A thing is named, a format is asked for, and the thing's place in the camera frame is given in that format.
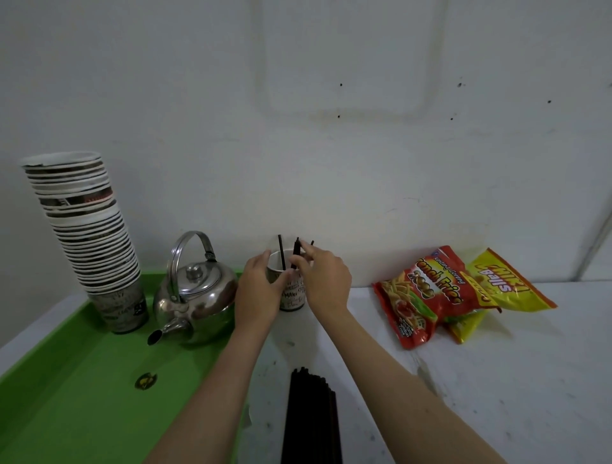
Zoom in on person's left hand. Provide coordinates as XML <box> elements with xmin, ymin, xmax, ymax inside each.
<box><xmin>233</xmin><ymin>248</ymin><xmax>294</xmax><ymax>335</ymax></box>

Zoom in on person's right hand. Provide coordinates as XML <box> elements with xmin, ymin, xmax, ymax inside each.
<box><xmin>289</xmin><ymin>238</ymin><xmax>353</xmax><ymax>321</ymax></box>

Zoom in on printed white paper cup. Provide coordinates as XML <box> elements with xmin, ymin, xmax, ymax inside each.
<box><xmin>265</xmin><ymin>248</ymin><xmax>307</xmax><ymax>312</ymax></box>

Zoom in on pile of black stirrer sticks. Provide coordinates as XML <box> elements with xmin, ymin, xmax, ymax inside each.
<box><xmin>280</xmin><ymin>366</ymin><xmax>343</xmax><ymax>464</ymax></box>

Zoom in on person's right forearm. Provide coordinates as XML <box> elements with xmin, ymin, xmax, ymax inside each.
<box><xmin>315</xmin><ymin>308</ymin><xmax>507</xmax><ymax>464</ymax></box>

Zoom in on person's left forearm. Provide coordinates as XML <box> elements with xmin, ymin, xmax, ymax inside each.
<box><xmin>145</xmin><ymin>324</ymin><xmax>278</xmax><ymax>464</ymax></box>

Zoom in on steel kettle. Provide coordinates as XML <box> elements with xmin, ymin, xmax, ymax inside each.
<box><xmin>147</xmin><ymin>231</ymin><xmax>238</xmax><ymax>347</ymax></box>

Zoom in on red snack bag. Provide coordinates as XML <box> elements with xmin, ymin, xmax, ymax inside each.
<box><xmin>372</xmin><ymin>245</ymin><xmax>500</xmax><ymax>351</ymax></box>

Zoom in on stack of printed paper cups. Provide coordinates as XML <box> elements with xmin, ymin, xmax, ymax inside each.
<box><xmin>20</xmin><ymin>151</ymin><xmax>149</xmax><ymax>335</ymax></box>

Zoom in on yellow snack bag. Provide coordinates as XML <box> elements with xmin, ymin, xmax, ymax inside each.
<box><xmin>444</xmin><ymin>247</ymin><xmax>559</xmax><ymax>345</ymax></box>

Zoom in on white speckled table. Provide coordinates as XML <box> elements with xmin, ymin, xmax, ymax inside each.
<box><xmin>0</xmin><ymin>280</ymin><xmax>612</xmax><ymax>464</ymax></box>

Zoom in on green plastic tray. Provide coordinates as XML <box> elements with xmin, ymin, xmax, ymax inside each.
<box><xmin>0</xmin><ymin>270</ymin><xmax>252</xmax><ymax>464</ymax></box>

